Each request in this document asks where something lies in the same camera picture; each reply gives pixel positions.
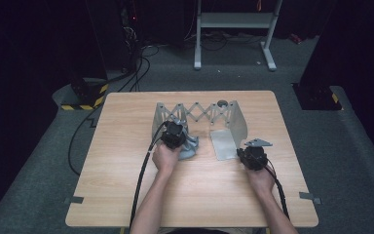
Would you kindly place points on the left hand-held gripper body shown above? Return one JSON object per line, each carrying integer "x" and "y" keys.
{"x": 173, "y": 136}

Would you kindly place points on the grey tape strip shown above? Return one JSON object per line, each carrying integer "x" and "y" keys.
{"x": 74, "y": 200}
{"x": 308, "y": 196}

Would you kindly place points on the dark equipment rack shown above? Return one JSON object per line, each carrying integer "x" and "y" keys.
{"x": 130, "y": 32}

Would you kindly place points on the black base with yellow mark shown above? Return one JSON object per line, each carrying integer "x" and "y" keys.
{"x": 315, "y": 97}

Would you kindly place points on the expandable metal book stand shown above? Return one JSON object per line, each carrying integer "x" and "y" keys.
{"x": 225, "y": 146}

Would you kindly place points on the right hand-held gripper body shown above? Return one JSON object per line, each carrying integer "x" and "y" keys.
{"x": 254, "y": 157}

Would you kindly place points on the person's left hand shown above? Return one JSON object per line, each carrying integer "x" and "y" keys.
{"x": 164, "y": 161}

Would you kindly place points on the black yellow striped stand base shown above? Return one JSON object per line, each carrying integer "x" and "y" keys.
{"x": 87, "y": 97}

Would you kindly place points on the person's right hand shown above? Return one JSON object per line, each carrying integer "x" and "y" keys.
{"x": 261, "y": 182}

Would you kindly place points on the grey-blue textured cloth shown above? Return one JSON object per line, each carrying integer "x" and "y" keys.
{"x": 190, "y": 148}

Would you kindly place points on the white metal stand frame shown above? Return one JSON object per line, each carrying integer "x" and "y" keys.
{"x": 235, "y": 19}

